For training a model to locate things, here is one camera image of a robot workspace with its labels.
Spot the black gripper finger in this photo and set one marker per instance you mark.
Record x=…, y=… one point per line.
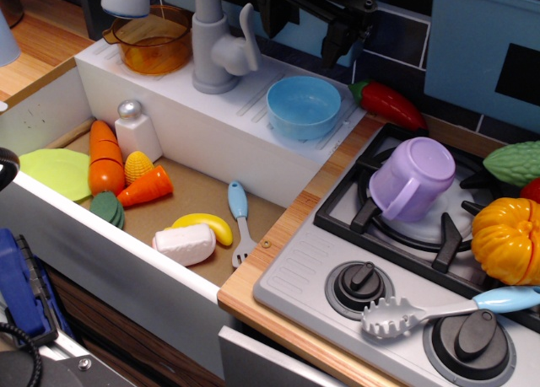
x=343, y=40
x=276, y=15

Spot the blue plastic bowl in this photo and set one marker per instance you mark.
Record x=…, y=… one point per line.
x=303, y=107

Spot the grey toy faucet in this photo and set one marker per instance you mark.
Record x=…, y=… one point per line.
x=220, y=58

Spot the red toy chili pepper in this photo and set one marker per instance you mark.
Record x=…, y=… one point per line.
x=384, y=101

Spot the orange transparent pot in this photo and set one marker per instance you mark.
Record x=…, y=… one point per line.
x=155, y=45

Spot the light blue toy cabinet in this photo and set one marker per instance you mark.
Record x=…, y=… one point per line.
x=483, y=55

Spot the purple plastic cup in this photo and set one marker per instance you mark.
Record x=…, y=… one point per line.
x=407, y=185

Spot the black stove burner grate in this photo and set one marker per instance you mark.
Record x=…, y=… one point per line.
x=430, y=257

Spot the white salt shaker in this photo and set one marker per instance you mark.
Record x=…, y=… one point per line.
x=135, y=131

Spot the white toy sink basin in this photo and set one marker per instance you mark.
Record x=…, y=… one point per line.
x=224, y=136

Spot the grey toy stove top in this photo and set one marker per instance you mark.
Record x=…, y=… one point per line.
x=289, y=286

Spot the yellow toy corn piece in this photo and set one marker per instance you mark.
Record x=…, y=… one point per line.
x=137, y=165

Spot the orange toy carrot tip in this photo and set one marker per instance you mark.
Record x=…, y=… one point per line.
x=149, y=187

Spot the green toy bitter gourd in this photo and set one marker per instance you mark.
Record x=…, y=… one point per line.
x=516, y=164

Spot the yellow toy banana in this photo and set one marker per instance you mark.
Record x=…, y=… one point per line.
x=221, y=229

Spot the orange toy carrot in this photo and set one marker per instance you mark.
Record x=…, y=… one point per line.
x=106, y=171

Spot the red toy tomato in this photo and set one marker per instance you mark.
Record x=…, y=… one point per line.
x=531, y=191

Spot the white toy bread block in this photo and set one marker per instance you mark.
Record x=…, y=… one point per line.
x=186, y=245

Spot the left black stove knob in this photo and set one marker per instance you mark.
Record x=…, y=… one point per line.
x=354, y=285

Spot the black stove knob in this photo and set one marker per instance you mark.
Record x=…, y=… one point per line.
x=354, y=285
x=470, y=349

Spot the dark green toy slices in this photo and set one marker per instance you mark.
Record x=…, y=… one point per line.
x=106, y=206

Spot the orange toy pumpkin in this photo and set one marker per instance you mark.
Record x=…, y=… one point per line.
x=505, y=241

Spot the light green plastic plate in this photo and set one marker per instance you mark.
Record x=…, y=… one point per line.
x=64, y=171

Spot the right black stove knob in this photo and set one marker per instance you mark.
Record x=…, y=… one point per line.
x=470, y=349

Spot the blue clamp device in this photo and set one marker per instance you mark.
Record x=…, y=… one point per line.
x=26, y=288

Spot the grey toy fork blue handle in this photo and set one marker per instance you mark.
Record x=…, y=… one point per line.
x=238, y=205

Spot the grey pasta spoon blue handle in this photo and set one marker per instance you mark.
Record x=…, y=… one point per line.
x=392, y=317

